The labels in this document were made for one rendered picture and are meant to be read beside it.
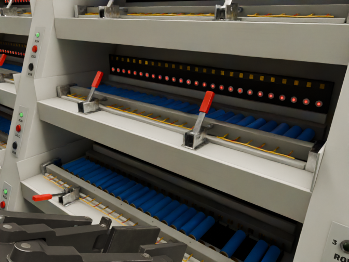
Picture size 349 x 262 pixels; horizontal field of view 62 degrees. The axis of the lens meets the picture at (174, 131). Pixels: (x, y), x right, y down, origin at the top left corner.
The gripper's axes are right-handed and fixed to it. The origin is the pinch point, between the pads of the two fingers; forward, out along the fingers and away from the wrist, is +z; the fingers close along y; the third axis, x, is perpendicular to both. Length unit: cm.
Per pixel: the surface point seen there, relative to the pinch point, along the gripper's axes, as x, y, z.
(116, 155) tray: -3.9, 38.2, 28.4
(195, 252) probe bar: 4.0, 4.3, 19.3
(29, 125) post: -4, 51, 11
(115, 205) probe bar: 3.9, 23.2, 18.2
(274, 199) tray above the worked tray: -8.7, -6.1, 14.0
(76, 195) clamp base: 6.1, 33.5, 16.9
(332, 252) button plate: -5.6, -13.8, 13.7
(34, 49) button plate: -21, 55, 7
